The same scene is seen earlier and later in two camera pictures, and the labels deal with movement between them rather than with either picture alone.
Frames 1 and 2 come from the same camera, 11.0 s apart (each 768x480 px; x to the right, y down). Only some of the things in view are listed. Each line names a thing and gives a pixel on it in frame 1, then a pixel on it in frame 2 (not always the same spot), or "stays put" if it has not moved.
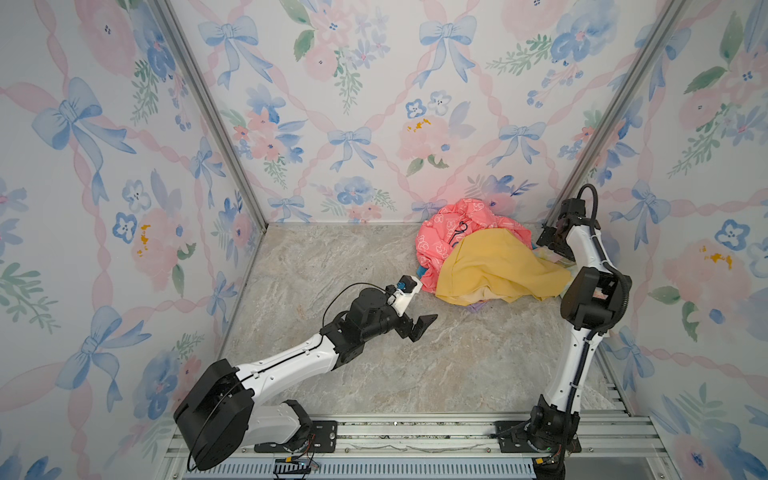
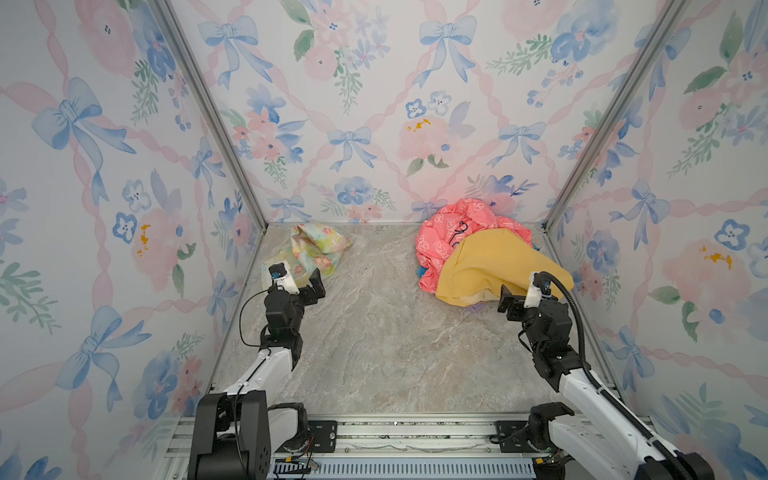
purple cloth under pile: [476, 307] stays put
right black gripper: [545, 238] → [506, 302]
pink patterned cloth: [441, 228] stays put
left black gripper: [417, 329] → [310, 298]
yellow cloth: [494, 264] stays put
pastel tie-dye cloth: [552, 256] → [313, 247]
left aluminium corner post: [238, 152] stays put
